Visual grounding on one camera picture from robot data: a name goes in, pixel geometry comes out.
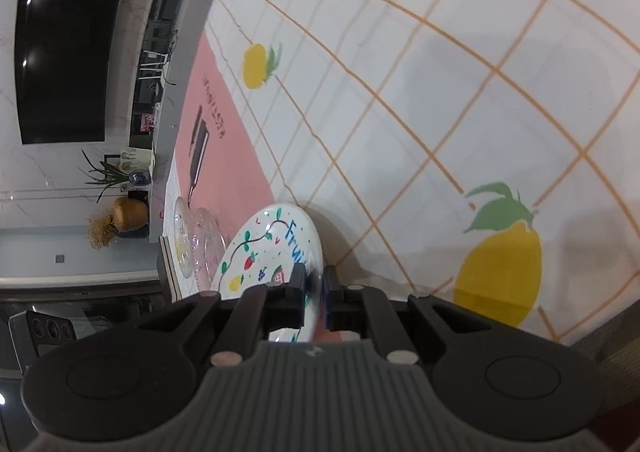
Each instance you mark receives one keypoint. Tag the dark device with round holes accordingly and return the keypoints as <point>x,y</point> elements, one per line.
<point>47,334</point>

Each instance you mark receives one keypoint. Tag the dried yellow flower bunch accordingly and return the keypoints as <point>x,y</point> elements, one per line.
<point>102,231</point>

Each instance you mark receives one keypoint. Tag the green plant in blue vase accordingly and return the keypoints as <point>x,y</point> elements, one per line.
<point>112,175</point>

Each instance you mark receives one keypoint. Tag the small pink picture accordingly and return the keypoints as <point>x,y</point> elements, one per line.
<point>147,122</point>

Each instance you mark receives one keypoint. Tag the white fruit-print plate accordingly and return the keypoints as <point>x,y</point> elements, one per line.
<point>260,252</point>

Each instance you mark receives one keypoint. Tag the white router with antennas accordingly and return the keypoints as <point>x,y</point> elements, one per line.
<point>152,63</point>

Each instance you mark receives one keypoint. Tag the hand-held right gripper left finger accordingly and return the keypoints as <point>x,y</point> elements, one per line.
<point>299,289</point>

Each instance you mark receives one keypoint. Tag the gold vase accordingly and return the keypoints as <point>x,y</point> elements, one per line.
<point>130,214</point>

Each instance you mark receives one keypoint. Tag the clear glass bowl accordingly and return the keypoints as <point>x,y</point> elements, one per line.
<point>181,232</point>
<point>210,242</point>

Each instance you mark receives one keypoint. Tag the black television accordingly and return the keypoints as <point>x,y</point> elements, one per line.
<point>65,57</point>

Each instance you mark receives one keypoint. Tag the white checked lemon-print tablecloth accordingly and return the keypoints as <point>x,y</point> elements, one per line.
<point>450,82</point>

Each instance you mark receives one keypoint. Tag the pink printed mat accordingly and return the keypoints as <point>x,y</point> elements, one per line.
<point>220,167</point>

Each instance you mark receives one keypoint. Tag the white picture card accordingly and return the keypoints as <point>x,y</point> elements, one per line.
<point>136,160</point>

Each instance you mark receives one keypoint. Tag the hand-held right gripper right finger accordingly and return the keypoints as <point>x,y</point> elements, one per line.
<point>328,294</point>

